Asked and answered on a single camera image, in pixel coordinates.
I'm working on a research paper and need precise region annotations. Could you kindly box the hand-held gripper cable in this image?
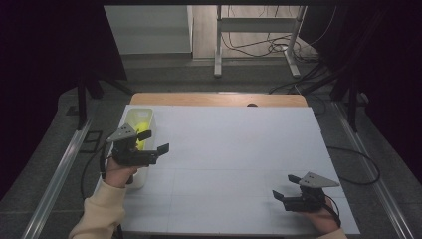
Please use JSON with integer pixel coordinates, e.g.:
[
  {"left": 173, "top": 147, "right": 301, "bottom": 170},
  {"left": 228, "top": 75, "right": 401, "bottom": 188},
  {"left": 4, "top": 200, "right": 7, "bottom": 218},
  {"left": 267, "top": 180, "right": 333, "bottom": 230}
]
[
  {"left": 99, "top": 140, "right": 115, "bottom": 180},
  {"left": 323, "top": 194, "right": 342, "bottom": 229}
]

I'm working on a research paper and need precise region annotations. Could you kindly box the black cable bundle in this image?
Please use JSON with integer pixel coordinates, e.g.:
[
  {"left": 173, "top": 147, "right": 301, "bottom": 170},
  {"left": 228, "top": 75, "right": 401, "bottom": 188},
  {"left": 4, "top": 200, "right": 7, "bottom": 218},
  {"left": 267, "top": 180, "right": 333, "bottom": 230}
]
[{"left": 268, "top": 63, "right": 334, "bottom": 116}]

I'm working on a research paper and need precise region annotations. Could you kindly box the person's left hand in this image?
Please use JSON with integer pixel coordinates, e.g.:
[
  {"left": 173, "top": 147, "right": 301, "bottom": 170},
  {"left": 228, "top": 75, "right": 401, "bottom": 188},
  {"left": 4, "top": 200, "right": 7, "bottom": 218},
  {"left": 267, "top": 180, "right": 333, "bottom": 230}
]
[{"left": 104, "top": 157, "right": 138, "bottom": 189}]

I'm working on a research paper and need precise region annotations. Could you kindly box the left hand-held gripper cable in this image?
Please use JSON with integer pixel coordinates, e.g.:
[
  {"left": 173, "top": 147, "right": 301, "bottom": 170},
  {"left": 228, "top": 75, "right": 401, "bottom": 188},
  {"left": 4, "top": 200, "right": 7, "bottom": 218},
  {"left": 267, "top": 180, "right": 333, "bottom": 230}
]
[{"left": 99, "top": 140, "right": 115, "bottom": 180}]

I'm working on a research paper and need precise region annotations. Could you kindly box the black looped floor cable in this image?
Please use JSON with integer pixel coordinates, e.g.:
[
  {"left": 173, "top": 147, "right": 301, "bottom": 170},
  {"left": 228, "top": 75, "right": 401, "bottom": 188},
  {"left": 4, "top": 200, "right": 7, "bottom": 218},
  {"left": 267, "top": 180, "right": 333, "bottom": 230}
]
[{"left": 326, "top": 145, "right": 381, "bottom": 186}]

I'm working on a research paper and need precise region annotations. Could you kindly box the grey metal stand frame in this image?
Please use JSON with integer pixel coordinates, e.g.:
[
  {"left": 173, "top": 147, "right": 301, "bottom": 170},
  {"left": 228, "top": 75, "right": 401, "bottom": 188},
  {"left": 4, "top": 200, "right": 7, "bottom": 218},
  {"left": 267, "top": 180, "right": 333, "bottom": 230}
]
[{"left": 213, "top": 4, "right": 308, "bottom": 79}]

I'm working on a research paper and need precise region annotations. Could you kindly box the white panel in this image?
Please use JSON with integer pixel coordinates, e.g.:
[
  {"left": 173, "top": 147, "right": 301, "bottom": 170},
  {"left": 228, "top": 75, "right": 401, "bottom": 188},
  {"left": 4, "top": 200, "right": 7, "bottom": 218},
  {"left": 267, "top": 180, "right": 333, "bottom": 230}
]
[{"left": 104, "top": 4, "right": 194, "bottom": 56}]

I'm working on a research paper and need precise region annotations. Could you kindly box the right hand-held gripper cable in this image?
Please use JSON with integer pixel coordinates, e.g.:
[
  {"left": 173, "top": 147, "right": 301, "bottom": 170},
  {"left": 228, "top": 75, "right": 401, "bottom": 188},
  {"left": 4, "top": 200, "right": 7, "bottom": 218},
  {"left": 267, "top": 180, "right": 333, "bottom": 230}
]
[{"left": 323, "top": 194, "right": 342, "bottom": 229}]

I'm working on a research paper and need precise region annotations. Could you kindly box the white plastic bin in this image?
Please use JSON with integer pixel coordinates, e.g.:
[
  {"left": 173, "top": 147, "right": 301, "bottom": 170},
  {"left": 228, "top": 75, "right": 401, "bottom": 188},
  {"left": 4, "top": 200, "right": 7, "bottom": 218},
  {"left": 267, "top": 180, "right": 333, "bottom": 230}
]
[{"left": 112, "top": 107, "right": 157, "bottom": 190}]

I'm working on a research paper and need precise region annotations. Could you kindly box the black tripod stand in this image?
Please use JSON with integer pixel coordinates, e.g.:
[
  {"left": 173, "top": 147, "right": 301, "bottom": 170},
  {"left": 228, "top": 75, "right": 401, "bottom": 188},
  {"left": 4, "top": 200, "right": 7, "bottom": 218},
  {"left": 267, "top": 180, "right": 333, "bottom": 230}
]
[
  {"left": 331, "top": 74, "right": 370, "bottom": 133},
  {"left": 65, "top": 76, "right": 133, "bottom": 131}
]

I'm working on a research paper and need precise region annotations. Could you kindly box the dark curtain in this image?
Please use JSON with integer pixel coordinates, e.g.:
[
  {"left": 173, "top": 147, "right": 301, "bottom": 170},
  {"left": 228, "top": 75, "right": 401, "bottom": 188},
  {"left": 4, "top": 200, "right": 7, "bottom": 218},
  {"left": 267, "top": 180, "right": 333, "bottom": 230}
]
[
  {"left": 0, "top": 0, "right": 127, "bottom": 200},
  {"left": 300, "top": 0, "right": 422, "bottom": 185}
]

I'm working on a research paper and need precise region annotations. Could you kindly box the aluminium floor rail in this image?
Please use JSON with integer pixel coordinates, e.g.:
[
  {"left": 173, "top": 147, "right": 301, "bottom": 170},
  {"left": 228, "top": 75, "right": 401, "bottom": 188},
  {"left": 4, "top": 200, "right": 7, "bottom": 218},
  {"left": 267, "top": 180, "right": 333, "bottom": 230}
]
[
  {"left": 332, "top": 102, "right": 416, "bottom": 239},
  {"left": 21, "top": 119, "right": 95, "bottom": 239}
]

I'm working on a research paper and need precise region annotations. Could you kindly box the black thin floor cable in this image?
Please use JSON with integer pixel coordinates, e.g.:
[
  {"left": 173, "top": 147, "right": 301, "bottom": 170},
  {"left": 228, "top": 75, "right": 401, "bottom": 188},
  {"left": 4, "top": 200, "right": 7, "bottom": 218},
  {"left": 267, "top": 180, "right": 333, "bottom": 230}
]
[{"left": 80, "top": 142, "right": 110, "bottom": 204}]

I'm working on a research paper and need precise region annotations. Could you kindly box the person's right hand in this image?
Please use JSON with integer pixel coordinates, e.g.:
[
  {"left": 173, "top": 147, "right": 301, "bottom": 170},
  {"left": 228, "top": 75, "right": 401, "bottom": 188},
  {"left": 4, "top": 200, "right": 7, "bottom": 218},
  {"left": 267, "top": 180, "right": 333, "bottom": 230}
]
[{"left": 301, "top": 198, "right": 341, "bottom": 235}]

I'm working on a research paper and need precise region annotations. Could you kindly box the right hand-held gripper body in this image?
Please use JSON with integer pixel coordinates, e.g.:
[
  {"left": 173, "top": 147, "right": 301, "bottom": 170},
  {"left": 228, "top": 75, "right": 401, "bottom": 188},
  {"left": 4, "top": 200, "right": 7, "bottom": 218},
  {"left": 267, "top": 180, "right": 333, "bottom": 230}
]
[{"left": 283, "top": 170, "right": 341, "bottom": 214}]

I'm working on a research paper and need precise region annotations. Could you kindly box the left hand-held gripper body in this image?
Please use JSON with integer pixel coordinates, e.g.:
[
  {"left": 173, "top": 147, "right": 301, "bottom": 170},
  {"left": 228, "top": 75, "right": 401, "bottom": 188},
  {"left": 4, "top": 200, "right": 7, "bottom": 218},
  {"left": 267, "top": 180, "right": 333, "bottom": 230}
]
[{"left": 105, "top": 122, "right": 161, "bottom": 168}]

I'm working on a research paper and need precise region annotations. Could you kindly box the tangle of floor cables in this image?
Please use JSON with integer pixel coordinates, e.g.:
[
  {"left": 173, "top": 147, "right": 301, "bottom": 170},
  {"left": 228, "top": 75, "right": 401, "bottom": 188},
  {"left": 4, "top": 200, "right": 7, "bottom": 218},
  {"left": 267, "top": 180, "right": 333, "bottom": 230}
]
[{"left": 221, "top": 4, "right": 329, "bottom": 63}]

